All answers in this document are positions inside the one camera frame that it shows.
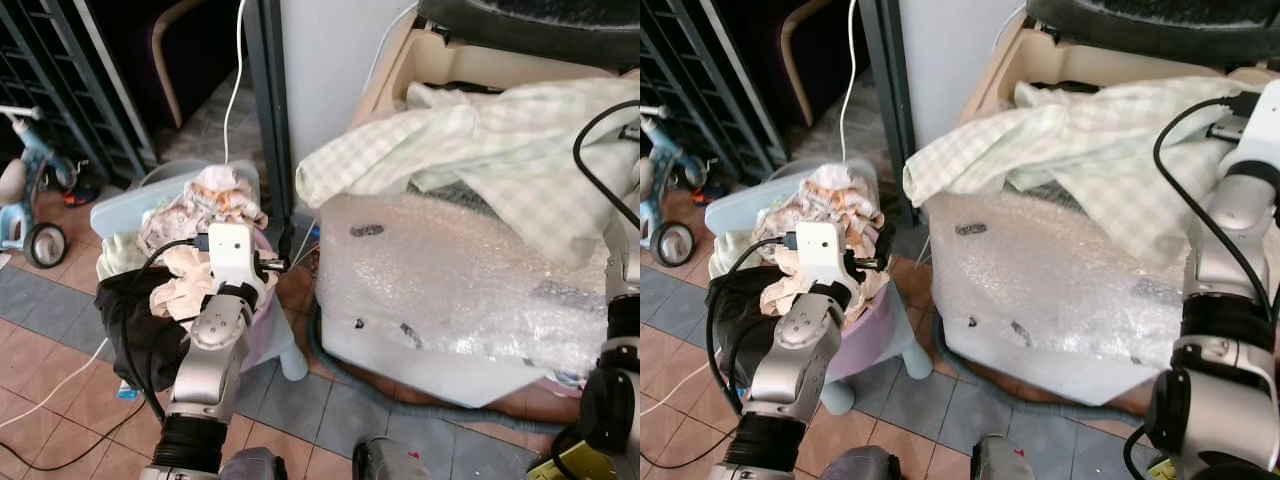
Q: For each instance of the floral patterned garment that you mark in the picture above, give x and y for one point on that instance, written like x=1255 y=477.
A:
x=215 y=195
x=835 y=195

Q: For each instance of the grey right robot leg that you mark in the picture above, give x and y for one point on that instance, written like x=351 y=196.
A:
x=1000 y=460
x=385 y=462

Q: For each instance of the bubble-wrapped washing machine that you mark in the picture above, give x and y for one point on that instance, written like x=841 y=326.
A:
x=450 y=290
x=1060 y=290

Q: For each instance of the black garment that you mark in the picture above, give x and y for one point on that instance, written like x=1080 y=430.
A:
x=740 y=310
x=150 y=320

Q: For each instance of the green checked cloth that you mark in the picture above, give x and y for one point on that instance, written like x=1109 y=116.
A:
x=1080 y=140
x=470 y=140

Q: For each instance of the lilac plastic laundry basket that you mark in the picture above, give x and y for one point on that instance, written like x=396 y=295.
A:
x=880 y=335
x=265 y=335

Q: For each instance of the black washing machine lid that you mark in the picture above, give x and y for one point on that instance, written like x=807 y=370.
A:
x=1140 y=22
x=530 y=25

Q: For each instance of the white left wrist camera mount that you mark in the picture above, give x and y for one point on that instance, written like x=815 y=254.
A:
x=822 y=252
x=232 y=255

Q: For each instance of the dark metal post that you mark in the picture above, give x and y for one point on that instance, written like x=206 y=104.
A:
x=885 y=100
x=268 y=100

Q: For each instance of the blue children's tricycle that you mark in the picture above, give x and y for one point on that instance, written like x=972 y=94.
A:
x=40 y=175
x=662 y=165

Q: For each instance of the beige lace garment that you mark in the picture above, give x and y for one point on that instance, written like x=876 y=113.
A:
x=790 y=285
x=185 y=285

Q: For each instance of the grey left robot leg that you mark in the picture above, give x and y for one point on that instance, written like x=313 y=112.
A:
x=250 y=466
x=855 y=466

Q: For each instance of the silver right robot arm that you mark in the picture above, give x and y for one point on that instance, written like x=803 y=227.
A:
x=620 y=330
x=1225 y=300

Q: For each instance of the bent wooden chair frame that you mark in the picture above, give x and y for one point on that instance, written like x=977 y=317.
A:
x=790 y=60
x=165 y=60

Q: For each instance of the black slatted rack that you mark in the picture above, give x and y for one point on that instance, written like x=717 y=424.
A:
x=690 y=70
x=60 y=70

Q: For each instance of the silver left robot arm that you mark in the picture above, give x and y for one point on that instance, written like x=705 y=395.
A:
x=212 y=345
x=795 y=345

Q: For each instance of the yellow green object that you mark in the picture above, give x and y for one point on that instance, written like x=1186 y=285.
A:
x=1165 y=470
x=580 y=470

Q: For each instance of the pale green garment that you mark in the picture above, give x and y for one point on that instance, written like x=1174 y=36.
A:
x=728 y=255
x=118 y=258

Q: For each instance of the grey robot leg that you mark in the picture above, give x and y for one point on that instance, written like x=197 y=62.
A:
x=250 y=466
x=385 y=462
x=1000 y=460
x=855 y=466

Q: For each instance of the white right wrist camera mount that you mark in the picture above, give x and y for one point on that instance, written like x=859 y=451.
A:
x=1258 y=125

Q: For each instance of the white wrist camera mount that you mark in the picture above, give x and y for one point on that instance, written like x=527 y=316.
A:
x=822 y=252
x=1258 y=125
x=232 y=255

